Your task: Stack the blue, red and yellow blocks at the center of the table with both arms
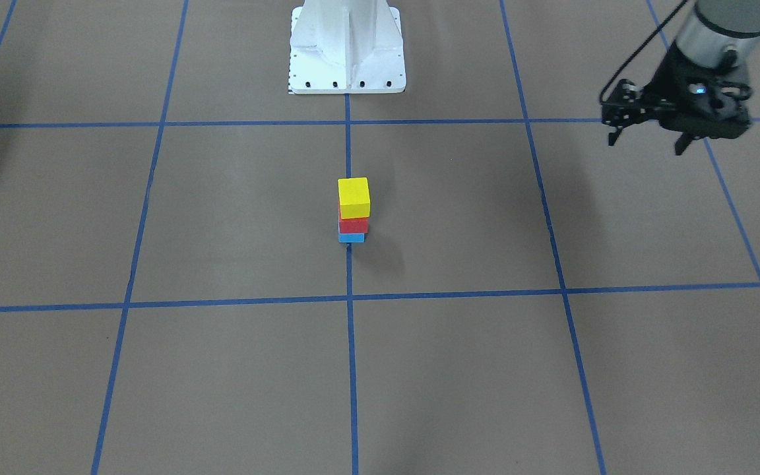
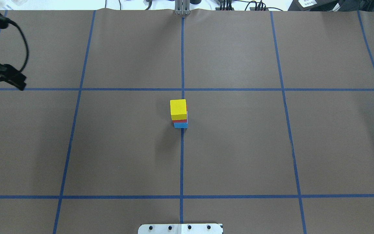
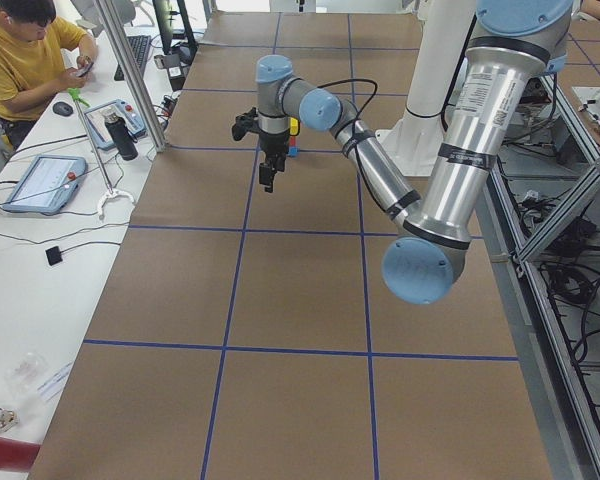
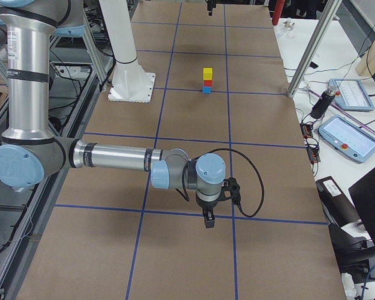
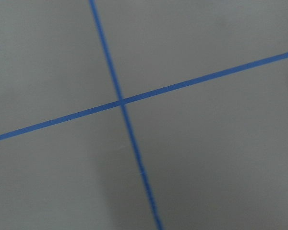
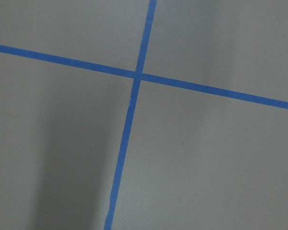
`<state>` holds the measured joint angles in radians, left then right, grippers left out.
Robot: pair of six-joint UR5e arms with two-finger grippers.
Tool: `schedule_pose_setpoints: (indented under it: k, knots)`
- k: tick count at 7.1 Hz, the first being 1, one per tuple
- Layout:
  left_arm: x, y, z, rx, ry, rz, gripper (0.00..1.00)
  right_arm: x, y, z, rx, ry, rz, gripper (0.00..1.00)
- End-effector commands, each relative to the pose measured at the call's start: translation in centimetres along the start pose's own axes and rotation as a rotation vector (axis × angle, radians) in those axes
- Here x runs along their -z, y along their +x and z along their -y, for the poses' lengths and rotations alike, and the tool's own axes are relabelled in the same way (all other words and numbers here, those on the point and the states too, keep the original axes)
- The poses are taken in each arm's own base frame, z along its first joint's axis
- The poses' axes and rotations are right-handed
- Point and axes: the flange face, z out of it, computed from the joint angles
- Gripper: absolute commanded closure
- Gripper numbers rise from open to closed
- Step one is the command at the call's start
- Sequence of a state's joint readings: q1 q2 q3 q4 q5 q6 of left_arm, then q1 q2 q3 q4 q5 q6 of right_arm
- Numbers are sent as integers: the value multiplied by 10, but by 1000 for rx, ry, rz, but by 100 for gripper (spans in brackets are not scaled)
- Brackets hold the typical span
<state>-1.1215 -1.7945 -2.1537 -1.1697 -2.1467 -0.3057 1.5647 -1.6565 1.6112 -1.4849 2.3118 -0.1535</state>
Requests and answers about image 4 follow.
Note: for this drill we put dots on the aluminium frame post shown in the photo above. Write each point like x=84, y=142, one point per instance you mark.
x=313, y=44

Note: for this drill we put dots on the red cylinder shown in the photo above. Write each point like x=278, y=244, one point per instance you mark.
x=277, y=11

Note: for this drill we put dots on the yellow wooden cube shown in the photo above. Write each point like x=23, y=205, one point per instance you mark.
x=207, y=74

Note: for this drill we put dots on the teach pendant tablet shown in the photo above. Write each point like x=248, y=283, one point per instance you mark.
x=351, y=95
x=348, y=139

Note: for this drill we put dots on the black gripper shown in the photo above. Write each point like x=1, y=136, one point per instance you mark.
x=209, y=5
x=207, y=206

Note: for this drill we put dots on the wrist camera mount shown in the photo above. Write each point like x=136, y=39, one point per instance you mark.
x=231, y=191

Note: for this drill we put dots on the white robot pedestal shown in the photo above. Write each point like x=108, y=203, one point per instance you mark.
x=130, y=82

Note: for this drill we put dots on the black water bottle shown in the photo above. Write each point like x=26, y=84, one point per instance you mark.
x=323, y=103

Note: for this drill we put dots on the near teach pendant tablet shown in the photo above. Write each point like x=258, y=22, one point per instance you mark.
x=348, y=139

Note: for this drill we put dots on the blue wooden cube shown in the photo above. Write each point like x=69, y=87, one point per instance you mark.
x=207, y=90

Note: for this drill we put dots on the orange circuit board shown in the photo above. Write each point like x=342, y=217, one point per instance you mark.
x=310, y=142

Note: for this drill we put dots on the red wooden cube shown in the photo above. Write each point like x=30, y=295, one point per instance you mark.
x=208, y=83

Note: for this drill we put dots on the far teach pendant tablet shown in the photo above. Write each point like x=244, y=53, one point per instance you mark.
x=351, y=95

